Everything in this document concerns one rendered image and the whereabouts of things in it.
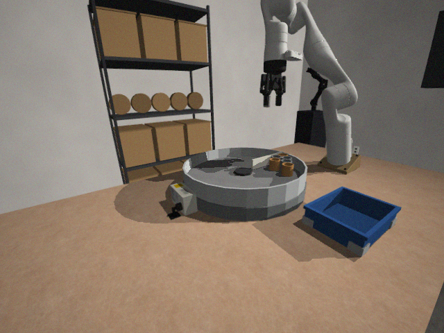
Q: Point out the blue crate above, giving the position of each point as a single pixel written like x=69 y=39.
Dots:
x=353 y=219

